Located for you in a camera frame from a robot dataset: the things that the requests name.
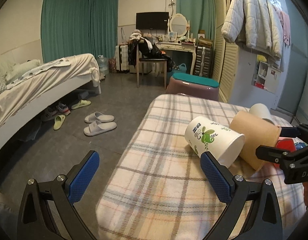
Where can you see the teal curtain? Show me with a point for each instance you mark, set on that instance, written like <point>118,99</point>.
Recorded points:
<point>200,14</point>
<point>73,27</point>

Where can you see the white suitcase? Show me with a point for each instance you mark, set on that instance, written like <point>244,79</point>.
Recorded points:
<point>122,58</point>

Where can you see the purple stool with teal cushion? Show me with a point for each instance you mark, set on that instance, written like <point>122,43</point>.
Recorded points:
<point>192,85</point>

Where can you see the sneaker under bed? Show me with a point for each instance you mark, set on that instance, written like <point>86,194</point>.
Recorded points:
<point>51,112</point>

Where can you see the green slipper far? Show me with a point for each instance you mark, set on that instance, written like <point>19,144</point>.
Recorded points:
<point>80,104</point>

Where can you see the white dressing table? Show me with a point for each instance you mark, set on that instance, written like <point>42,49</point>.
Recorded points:
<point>183,47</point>

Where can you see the teal curtain left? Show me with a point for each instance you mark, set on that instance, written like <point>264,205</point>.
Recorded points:
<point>73,27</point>

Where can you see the bed with beige blanket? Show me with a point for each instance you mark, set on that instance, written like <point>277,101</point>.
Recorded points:
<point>43,86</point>

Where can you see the white slipper far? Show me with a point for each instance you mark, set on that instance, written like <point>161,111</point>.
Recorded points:
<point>98,116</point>

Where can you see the large water jug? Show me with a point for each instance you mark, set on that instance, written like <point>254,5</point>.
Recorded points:
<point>103,64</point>

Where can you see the white slipper near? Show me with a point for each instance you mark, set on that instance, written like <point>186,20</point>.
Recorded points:
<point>97,127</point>

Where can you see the white cup with green print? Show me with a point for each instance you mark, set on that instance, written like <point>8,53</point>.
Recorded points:
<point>225,144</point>

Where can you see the brown paper cup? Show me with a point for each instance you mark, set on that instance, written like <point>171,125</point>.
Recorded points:
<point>257,132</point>

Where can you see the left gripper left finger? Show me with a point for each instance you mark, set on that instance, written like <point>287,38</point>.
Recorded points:
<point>35,219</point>

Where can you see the red and pink box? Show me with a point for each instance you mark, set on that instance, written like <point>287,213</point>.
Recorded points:
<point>286,144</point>

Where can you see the plain white paper cup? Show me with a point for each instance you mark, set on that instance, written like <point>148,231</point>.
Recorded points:
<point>261,110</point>

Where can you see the plaid tablecloth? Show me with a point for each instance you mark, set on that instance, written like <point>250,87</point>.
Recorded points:
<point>158,190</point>

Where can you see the white puffer jacket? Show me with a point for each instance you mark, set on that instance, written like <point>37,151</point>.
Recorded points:
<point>258,21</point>

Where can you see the pink hanging garment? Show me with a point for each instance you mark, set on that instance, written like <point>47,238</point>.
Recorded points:
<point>285,23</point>

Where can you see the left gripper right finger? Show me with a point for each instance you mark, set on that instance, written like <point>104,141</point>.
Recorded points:
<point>263,220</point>

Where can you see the oval vanity mirror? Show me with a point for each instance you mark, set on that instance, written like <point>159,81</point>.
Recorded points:
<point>179,24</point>

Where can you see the green slipper near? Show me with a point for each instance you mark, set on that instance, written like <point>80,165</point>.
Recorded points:
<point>58,121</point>

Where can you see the white slipper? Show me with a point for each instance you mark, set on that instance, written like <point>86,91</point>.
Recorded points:
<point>97,127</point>
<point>98,116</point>

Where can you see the wooden chair with clothes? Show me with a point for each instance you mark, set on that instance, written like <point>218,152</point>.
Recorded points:
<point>141,50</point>

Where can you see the silver suitcase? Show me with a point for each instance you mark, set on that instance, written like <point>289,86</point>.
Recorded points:
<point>203,62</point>

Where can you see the green slipper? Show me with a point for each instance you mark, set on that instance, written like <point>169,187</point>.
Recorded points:
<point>58,121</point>
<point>80,104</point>

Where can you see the black television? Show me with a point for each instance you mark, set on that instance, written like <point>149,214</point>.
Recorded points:
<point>152,20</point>

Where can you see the teal curtain right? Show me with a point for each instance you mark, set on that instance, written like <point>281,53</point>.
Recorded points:
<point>200,14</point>

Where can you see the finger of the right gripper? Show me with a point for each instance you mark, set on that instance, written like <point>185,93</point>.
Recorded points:
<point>274,155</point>
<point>293,132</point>

